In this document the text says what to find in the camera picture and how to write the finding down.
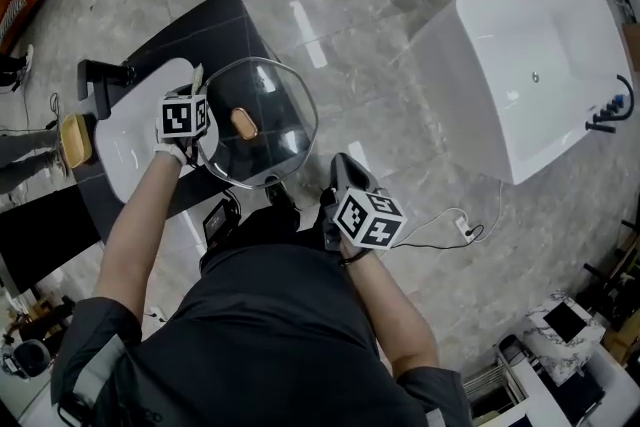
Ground white power strip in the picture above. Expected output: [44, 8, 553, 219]
[453, 214, 475, 244]

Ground cleaning cloth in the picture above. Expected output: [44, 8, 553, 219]
[189, 63, 206, 96]

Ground marble pattern cabinet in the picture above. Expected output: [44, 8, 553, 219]
[522, 290, 607, 387]

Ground black topped sink cabinet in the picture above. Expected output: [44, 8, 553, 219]
[74, 0, 304, 244]

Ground white bathtub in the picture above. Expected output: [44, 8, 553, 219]
[407, 0, 636, 186]

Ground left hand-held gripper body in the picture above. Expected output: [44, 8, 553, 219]
[156, 92, 214, 155]

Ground person's left hand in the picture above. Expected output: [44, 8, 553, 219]
[152, 140, 189, 166]

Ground black sink faucet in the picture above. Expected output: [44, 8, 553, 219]
[76, 58, 137, 120]

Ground person's right forearm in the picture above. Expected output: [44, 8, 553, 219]
[339, 249, 441, 374]

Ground tan plastic basin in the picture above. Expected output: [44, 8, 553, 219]
[59, 113, 95, 170]

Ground small cardboard box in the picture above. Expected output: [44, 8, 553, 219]
[622, 22, 640, 71]

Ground black wrist band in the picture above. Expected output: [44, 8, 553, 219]
[338, 248, 374, 267]

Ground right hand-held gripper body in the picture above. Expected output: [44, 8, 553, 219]
[319, 186, 409, 252]

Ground black bathtub faucet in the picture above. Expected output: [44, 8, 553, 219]
[585, 73, 635, 134]

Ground person's black shoe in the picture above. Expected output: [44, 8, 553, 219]
[263, 181, 303, 216]

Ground person's left forearm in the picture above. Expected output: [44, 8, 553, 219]
[94, 154, 186, 316]

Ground black waist-worn device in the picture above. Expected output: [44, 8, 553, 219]
[202, 197, 242, 247]

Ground person's black trousers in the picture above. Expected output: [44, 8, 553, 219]
[199, 203, 334, 269]

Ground glass pot lid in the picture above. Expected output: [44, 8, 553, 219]
[197, 56, 320, 190]

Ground white sink basin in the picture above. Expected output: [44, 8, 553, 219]
[94, 58, 221, 204]

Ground person's black shirt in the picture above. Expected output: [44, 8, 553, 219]
[49, 234, 474, 427]

